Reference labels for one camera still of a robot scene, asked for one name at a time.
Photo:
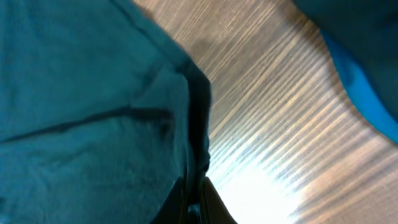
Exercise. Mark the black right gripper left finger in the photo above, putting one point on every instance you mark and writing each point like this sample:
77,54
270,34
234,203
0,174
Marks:
174,209

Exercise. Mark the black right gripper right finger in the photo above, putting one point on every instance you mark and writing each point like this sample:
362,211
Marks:
212,208

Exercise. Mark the dark green t-shirt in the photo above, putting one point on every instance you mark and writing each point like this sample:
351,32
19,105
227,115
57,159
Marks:
101,112

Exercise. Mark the bright blue t-shirt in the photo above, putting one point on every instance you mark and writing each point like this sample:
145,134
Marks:
359,90

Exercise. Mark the black ribbed garment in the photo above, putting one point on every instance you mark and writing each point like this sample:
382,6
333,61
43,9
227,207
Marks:
367,29

